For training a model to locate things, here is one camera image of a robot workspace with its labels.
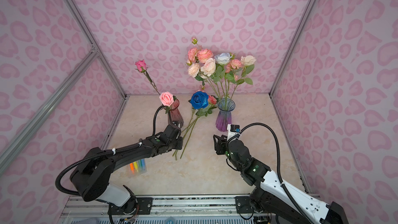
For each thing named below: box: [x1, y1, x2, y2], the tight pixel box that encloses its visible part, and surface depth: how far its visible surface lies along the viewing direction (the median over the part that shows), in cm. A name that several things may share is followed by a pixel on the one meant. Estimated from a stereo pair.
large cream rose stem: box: [200, 57, 223, 104], surface depth 73 cm
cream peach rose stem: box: [187, 62, 222, 104], surface depth 76 cm
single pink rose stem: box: [159, 91, 177, 125], surface depth 63 cm
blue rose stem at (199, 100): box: [188, 90, 209, 110], surface depth 62 cm
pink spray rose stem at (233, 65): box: [225, 59, 246, 101], surface depth 80 cm
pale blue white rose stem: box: [214, 52, 233, 104], surface depth 75 cm
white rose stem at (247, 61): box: [230, 54, 257, 101], surface depth 80 cm
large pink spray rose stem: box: [186, 37, 214, 66], surface depth 77 cm
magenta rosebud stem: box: [134, 59, 161, 96], surface depth 78 cm
